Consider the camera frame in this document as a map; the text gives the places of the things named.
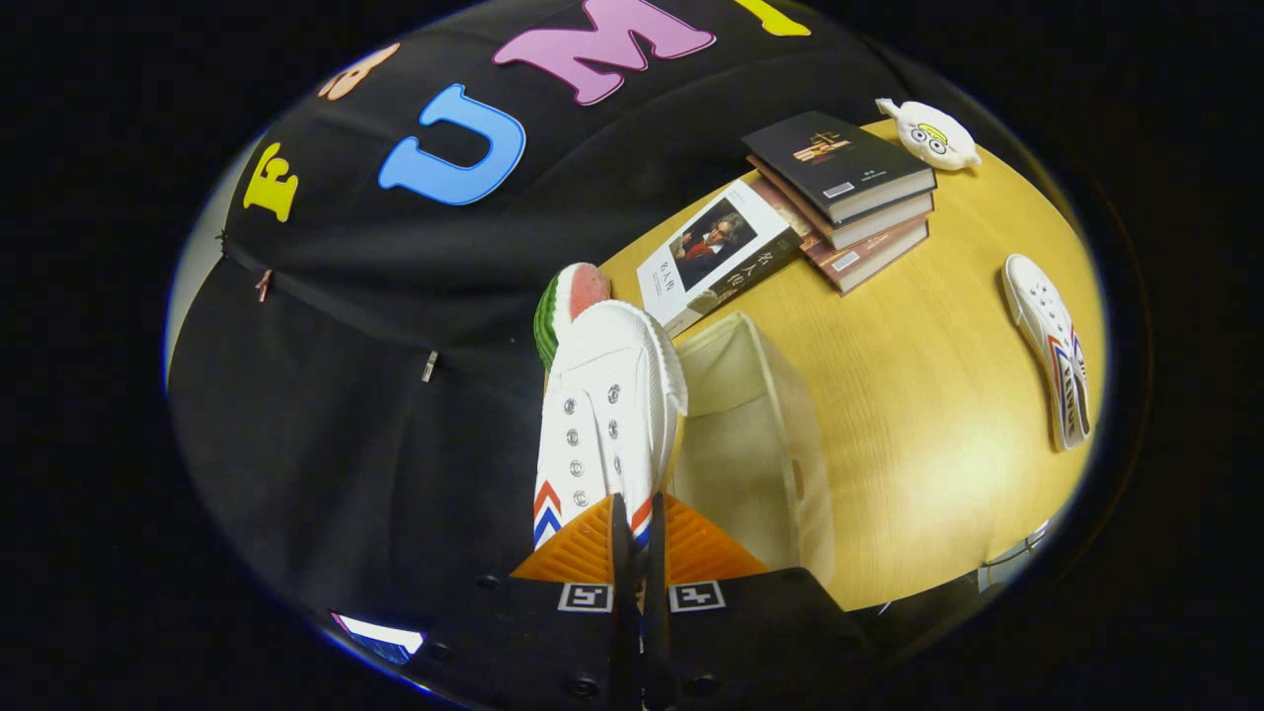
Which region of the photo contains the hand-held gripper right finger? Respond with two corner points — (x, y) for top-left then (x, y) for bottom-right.
(642, 492), (870, 711)

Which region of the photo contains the white portrait cover book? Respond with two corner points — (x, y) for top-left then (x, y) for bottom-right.
(637, 179), (803, 340)

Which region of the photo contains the reddish cover book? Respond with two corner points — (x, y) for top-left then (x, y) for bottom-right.
(780, 178), (930, 296)

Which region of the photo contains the beige fabric storage box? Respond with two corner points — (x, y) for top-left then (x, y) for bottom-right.
(670, 311), (836, 586)

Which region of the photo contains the black hardcover book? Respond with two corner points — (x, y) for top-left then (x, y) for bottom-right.
(742, 111), (937, 224)

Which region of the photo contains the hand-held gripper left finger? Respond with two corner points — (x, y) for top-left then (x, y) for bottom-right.
(410, 492), (641, 711)

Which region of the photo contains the black backdrop cloth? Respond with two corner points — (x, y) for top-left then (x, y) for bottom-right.
(168, 0), (890, 643)

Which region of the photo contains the computer monitor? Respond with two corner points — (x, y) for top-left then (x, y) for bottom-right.
(331, 612), (426, 665)

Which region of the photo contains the white canvas shoe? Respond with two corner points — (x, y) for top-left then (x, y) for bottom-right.
(1001, 254), (1092, 452)
(531, 299), (689, 554)

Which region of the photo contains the watermelon slice toy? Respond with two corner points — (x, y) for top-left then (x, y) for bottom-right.
(533, 262), (612, 371)

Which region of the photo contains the white goggle-eyed plush toy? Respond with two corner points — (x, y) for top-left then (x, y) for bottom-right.
(875, 97), (983, 173)

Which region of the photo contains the brown cover book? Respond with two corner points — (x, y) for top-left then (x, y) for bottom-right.
(748, 153), (935, 251)

